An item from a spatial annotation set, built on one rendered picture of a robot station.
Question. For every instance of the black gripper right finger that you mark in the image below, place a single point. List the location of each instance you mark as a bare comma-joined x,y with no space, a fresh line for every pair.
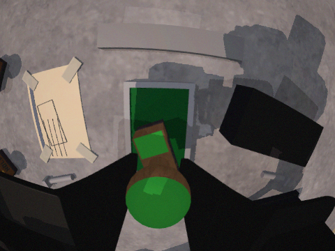
220,219

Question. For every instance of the cream paper card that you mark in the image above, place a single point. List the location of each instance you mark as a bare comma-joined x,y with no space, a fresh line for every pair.
58,114

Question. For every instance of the wooden stamp with yellow knob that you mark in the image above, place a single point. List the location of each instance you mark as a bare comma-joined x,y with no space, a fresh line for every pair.
6,165

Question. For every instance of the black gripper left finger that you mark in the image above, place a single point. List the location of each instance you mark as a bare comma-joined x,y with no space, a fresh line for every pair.
86,215

